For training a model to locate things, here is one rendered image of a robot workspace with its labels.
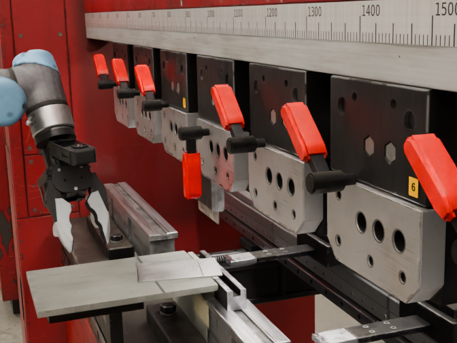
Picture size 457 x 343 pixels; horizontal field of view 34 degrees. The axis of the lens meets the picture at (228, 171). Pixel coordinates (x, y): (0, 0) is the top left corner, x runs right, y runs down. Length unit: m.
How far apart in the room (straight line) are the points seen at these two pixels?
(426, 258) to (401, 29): 0.17
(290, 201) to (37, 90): 0.69
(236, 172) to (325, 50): 0.28
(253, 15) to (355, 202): 0.28
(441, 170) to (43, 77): 0.97
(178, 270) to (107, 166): 0.86
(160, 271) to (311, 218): 0.49
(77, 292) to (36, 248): 0.91
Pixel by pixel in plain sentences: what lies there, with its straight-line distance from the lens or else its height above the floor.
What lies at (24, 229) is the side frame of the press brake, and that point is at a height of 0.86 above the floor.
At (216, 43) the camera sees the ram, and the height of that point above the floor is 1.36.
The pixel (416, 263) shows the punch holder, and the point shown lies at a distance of 0.57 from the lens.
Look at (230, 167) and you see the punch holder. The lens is 0.93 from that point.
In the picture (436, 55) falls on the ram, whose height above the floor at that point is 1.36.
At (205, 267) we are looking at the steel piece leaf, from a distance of 1.20.
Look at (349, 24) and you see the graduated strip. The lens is 0.64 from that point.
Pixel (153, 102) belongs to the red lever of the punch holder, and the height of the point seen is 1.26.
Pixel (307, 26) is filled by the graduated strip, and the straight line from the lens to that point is 0.71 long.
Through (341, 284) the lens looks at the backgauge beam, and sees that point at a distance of 1.32.
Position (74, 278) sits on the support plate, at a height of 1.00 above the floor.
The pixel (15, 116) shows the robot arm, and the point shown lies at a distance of 1.20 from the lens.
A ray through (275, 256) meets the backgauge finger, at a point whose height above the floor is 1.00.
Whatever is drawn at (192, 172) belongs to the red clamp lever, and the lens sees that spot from 1.00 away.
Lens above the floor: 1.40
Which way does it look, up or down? 12 degrees down
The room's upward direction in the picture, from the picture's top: 2 degrees counter-clockwise
